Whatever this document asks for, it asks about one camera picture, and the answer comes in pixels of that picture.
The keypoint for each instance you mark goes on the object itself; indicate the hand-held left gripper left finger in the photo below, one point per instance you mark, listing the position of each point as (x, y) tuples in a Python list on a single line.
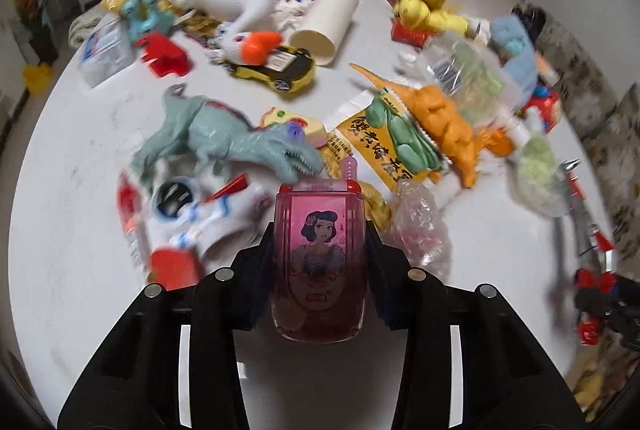
[(250, 285)]

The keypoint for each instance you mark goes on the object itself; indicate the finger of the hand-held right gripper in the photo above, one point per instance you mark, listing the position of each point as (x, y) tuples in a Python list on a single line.
[(617, 305)]

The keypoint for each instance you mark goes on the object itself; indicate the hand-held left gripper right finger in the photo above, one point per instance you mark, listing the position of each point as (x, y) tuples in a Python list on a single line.
[(392, 285)]

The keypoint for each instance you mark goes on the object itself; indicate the pink toy flip phone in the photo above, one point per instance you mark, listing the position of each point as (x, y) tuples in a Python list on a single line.
[(317, 260)]

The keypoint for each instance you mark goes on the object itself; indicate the silver red toy figure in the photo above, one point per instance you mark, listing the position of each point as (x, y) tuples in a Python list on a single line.
[(582, 215)]

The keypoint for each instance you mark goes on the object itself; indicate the clear plastic wrap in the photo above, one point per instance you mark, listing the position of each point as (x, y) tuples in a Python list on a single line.
[(422, 225)]

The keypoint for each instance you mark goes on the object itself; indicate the white red blue toy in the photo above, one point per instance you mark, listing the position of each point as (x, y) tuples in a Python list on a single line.
[(200, 220)]

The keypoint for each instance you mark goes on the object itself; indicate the yellow bean snack packet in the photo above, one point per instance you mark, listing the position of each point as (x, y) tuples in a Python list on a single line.
[(370, 145)]

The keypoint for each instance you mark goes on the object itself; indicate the grey dinosaur toy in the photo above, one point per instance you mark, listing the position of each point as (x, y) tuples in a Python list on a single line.
[(220, 140)]

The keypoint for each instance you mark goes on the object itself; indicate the pale green fuzzy cloth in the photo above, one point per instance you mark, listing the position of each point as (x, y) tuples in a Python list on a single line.
[(537, 170)]

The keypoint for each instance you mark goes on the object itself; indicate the yellow green plastic toy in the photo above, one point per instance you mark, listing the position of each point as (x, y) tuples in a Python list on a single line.
[(280, 117)]

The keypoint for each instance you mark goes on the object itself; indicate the orange dinosaur toy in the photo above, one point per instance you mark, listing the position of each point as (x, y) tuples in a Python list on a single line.
[(445, 120)]

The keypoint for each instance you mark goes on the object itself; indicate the yellow toy car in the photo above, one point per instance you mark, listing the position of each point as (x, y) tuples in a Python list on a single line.
[(280, 70)]

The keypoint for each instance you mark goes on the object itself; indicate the clear spout pouch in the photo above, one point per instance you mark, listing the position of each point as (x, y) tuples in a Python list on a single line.
[(465, 70)]

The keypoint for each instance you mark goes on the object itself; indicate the floral sofa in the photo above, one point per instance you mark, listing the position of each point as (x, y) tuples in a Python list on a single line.
[(600, 75)]

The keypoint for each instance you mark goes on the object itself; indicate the white toy orange beak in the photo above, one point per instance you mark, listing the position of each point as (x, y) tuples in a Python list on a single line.
[(250, 45)]

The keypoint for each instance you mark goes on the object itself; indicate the red plastic toy piece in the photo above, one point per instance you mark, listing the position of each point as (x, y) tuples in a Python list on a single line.
[(165, 57)]

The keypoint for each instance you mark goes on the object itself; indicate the blue fuzzy cloth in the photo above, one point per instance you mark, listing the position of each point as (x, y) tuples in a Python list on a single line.
[(515, 45)]

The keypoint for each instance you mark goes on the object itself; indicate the clear plastic box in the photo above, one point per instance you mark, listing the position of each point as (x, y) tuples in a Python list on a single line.
[(105, 55)]

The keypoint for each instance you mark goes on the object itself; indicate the yellow duck toy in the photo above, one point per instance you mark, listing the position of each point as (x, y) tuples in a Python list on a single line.
[(422, 12)]

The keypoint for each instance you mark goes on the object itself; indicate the white plastic tube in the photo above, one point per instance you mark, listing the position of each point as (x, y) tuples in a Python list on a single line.
[(327, 17)]

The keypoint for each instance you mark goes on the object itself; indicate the white swan toy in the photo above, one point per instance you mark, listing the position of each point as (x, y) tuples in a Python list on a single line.
[(235, 0)]

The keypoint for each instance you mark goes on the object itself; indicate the blue crab toy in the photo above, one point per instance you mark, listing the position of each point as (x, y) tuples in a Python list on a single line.
[(145, 12)]

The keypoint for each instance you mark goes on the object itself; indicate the white cloth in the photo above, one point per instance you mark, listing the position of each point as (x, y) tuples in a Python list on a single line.
[(82, 27)]

